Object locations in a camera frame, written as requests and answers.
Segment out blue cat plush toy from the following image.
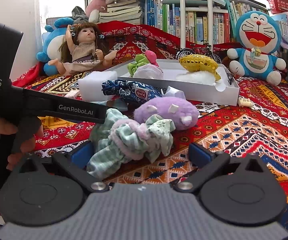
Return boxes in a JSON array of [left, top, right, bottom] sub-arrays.
[[227, 10, 287, 87]]

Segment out small cream candy packet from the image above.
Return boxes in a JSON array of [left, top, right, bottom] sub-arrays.
[[237, 97, 254, 108]]

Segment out white shallow box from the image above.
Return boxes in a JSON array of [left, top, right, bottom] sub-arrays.
[[101, 59, 240, 107]]

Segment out person's left hand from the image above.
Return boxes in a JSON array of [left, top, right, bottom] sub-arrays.
[[0, 116, 44, 172]]

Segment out green striped cloth bonnet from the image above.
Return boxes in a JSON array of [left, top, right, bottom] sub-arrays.
[[86, 108, 176, 180]]

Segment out black binder clip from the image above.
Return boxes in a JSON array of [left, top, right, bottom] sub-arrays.
[[224, 66, 237, 85]]

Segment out purple plush toy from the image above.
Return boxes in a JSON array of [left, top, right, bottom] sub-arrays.
[[133, 96, 199, 131]]

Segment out miniature black bicycle model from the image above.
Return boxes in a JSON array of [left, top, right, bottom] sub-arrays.
[[176, 39, 222, 64]]

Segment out pale pink sock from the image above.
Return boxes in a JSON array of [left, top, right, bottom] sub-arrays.
[[133, 64, 164, 79]]

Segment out pink white plush toy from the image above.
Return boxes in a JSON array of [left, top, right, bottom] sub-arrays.
[[85, 0, 119, 23]]

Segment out dark blue floral cloth bag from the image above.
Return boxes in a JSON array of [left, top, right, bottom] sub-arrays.
[[101, 79, 164, 105]]

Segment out white window frame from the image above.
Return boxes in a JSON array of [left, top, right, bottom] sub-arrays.
[[34, 0, 104, 30]]

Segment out grey grid board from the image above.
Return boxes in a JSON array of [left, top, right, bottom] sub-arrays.
[[45, 17, 60, 27]]

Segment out brown-haired baby doll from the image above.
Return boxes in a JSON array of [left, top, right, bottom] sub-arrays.
[[48, 22, 118, 74]]

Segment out grey knitted toy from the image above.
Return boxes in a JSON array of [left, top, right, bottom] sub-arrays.
[[72, 6, 89, 25]]

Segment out white fluffy plush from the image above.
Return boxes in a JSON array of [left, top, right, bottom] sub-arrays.
[[175, 70, 218, 84]]

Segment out green scrunchie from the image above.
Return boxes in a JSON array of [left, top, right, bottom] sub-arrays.
[[127, 54, 148, 77]]

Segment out blue white round plush toy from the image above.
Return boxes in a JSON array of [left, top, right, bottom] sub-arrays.
[[36, 17, 74, 77]]

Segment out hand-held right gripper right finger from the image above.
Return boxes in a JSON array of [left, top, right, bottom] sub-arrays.
[[175, 142, 269, 193]]

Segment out white paper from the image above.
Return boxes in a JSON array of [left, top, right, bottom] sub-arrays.
[[165, 85, 186, 99]]

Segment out yellow sequin plush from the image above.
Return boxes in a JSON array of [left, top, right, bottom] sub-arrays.
[[179, 54, 221, 82]]

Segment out stack of paperback books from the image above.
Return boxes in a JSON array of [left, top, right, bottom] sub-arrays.
[[98, 0, 144, 25]]

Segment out white foam block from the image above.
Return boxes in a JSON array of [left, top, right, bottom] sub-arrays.
[[78, 70, 118, 102]]

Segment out row of shelf books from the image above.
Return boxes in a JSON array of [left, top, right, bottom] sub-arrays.
[[144, 0, 288, 45]]

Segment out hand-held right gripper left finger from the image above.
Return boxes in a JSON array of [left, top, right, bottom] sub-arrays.
[[18, 141, 109, 193]]

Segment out white shelf post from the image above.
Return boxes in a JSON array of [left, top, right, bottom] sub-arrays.
[[179, 0, 187, 49], [206, 0, 214, 44]]

